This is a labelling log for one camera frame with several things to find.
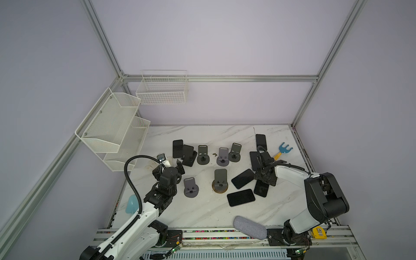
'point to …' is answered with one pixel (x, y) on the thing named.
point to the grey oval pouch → (249, 227)
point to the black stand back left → (190, 155)
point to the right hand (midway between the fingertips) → (258, 178)
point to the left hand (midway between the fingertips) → (169, 164)
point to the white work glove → (152, 164)
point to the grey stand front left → (190, 189)
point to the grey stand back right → (234, 155)
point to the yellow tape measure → (318, 232)
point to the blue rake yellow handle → (283, 150)
